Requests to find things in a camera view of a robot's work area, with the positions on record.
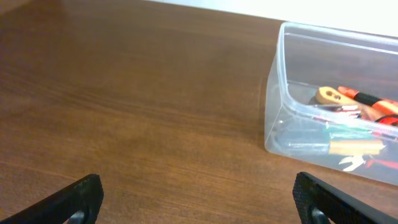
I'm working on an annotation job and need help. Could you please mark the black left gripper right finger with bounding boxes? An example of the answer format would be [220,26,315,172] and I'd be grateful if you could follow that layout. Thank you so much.
[292,172,397,224]

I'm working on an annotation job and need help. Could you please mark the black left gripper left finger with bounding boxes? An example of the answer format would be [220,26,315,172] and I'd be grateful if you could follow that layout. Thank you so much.
[1,174,104,224]

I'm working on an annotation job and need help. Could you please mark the clear screwdriver set case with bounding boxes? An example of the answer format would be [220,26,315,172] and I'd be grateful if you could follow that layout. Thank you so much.
[265,108,397,157]

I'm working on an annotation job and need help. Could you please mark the wooden handled orange scraper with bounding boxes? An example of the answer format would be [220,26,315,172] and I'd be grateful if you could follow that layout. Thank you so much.
[315,86,385,121]

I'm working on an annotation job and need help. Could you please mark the orange black long nose pliers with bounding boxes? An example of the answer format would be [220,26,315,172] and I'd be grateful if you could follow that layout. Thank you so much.
[338,86,397,127]

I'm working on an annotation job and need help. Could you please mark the red black diagonal cutters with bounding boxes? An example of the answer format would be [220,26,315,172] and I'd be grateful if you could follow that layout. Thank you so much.
[338,155,397,172]

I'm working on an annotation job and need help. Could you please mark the clear plastic container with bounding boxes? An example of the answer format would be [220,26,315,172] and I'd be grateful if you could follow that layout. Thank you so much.
[266,22,397,184]

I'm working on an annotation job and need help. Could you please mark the yellow handled screwdriver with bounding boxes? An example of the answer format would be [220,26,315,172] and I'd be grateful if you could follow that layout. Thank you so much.
[287,139,386,156]

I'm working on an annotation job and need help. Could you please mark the green handled screwdriver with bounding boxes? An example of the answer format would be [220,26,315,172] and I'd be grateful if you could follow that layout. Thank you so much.
[323,124,374,140]

